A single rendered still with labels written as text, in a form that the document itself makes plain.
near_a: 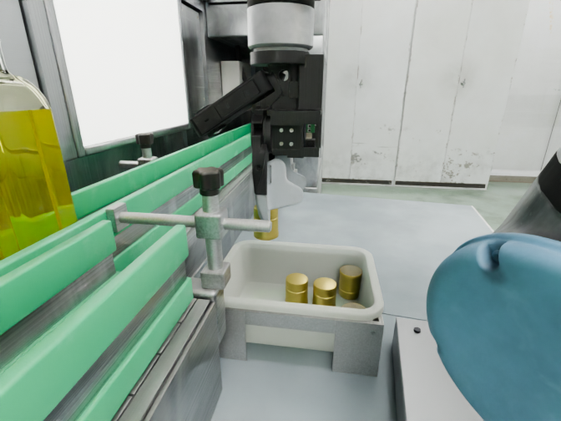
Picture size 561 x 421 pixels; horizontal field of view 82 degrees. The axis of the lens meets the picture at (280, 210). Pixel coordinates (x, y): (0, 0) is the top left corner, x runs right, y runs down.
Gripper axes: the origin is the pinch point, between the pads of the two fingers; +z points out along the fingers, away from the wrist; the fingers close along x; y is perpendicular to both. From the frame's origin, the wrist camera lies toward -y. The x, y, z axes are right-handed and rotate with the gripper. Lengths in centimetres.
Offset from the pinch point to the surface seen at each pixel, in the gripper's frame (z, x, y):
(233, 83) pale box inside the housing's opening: -18, 83, -28
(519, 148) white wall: 49, 391, 238
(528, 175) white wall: 83, 390, 256
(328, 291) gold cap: 10.8, -1.6, 9.3
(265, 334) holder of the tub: 12.6, -9.5, 1.7
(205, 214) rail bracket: -4.8, -13.7, -3.1
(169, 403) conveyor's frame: 5.9, -25.1, -2.5
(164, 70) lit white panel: -20.1, 34.6, -30.0
